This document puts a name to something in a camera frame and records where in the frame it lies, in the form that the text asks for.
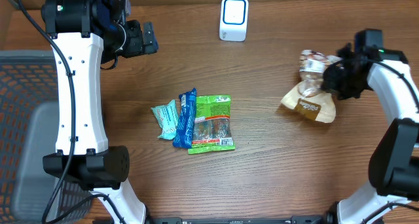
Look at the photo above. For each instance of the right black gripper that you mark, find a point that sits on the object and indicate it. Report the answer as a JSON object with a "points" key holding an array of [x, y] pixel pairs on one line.
{"points": [[330, 84]]}

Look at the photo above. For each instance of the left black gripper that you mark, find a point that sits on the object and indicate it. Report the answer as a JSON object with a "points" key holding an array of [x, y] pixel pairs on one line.
{"points": [[138, 45]]}

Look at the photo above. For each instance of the beige cookie snack bag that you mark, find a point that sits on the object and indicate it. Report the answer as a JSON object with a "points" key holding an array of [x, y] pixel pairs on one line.
{"points": [[307, 97]]}

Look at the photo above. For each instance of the teal snack packet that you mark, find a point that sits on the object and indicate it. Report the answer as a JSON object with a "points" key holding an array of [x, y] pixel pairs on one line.
{"points": [[167, 118]]}

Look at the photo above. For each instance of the blue oreo cookie packet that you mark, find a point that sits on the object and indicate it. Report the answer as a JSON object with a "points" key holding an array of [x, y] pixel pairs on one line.
{"points": [[185, 126]]}

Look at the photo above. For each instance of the green snack packet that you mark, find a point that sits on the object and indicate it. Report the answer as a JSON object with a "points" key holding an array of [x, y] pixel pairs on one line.
{"points": [[212, 125]]}

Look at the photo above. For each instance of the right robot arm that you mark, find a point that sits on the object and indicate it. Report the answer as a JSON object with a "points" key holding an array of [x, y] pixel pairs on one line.
{"points": [[393, 170]]}

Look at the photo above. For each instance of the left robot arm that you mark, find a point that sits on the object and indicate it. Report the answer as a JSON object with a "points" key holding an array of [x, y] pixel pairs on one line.
{"points": [[84, 35]]}

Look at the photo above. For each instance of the white barcode scanner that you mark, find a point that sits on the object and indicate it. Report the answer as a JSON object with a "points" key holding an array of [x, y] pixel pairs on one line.
{"points": [[233, 20]]}

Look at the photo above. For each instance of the grey plastic shopping basket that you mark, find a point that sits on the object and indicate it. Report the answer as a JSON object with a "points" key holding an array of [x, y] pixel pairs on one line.
{"points": [[29, 129]]}

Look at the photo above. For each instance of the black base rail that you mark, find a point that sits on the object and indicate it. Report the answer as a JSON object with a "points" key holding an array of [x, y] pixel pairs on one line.
{"points": [[296, 219]]}

